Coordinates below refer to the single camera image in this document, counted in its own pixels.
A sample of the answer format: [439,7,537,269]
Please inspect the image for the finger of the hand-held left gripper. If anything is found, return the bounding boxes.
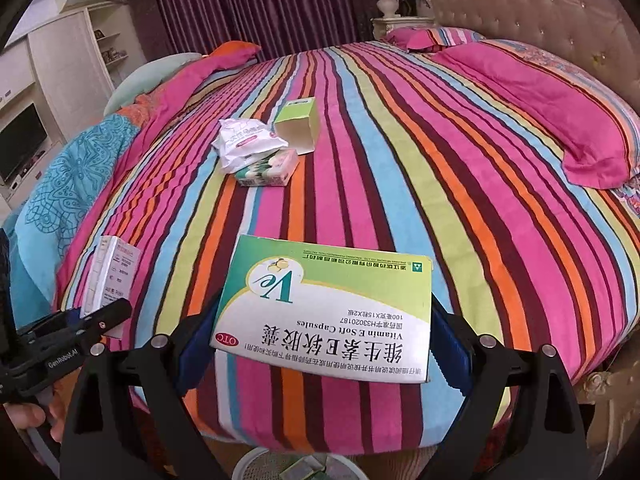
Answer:
[75,298,134,344]
[16,308,84,345]

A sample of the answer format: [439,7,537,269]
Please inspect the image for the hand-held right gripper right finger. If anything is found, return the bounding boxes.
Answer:
[420,299,594,480]

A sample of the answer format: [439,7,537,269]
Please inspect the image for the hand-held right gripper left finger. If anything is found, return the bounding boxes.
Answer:
[52,292,226,480]

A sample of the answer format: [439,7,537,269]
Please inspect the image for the white mesh wastebasket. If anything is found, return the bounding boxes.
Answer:
[227,444,373,480]

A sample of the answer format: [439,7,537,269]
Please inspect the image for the green white medicine box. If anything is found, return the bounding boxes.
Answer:
[209,234,434,386]

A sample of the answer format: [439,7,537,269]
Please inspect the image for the pink green tissue pack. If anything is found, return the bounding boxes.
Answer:
[235,149,300,187]

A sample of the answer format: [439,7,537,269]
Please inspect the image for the white plastic packet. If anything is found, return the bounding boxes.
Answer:
[211,117,290,175]

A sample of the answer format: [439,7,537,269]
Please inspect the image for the small green box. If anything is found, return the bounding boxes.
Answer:
[271,97,322,156]

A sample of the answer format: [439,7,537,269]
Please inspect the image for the person's left hand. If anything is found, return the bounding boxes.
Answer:
[0,394,67,441]

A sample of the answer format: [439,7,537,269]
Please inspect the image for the blue patterned quilt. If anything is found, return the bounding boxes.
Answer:
[0,112,142,306]

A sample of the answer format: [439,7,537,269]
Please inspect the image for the striped bed sheet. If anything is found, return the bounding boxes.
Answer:
[52,40,640,453]

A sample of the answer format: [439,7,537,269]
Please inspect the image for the black television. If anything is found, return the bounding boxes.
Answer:
[0,102,49,183]

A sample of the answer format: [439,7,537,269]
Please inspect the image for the light green pillow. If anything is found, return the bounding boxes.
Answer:
[102,52,193,116]

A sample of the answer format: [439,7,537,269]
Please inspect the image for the white television cabinet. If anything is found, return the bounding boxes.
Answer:
[0,45,61,216]

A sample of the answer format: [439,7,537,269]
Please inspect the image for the white wardrobe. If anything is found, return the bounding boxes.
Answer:
[27,2,131,126]

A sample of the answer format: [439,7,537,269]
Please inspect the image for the pink orange quilt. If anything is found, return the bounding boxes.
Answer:
[50,40,262,241]

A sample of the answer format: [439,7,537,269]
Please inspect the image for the large pink striped pillow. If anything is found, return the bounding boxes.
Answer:
[432,40,640,191]

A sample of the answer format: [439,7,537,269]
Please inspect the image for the small pink striped pillow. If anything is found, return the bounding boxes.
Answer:
[385,26,483,53]

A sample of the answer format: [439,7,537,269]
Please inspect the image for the cream nightstand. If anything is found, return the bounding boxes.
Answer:
[372,16,436,41]

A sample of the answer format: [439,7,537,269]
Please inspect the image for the purple curtain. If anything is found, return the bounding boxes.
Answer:
[127,0,391,61]

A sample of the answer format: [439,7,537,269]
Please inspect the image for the beige tufted headboard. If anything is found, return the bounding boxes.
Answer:
[425,0,640,116]

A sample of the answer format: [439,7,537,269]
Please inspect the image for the cream carved bed frame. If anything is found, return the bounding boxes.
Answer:
[575,345,631,426]

